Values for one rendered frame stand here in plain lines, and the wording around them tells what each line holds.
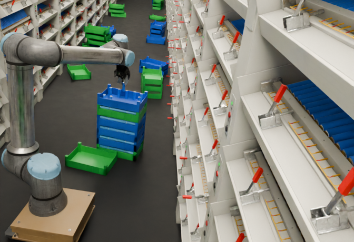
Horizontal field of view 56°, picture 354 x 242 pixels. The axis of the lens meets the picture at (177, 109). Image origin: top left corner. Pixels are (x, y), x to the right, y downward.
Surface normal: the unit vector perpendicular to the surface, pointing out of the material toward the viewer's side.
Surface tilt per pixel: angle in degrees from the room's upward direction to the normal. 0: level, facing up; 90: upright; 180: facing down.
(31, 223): 2
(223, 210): 90
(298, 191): 21
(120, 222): 0
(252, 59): 90
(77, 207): 2
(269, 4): 90
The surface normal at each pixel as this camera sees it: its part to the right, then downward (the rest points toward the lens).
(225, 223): -0.25, -0.87
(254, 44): 0.04, 0.44
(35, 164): 0.16, -0.86
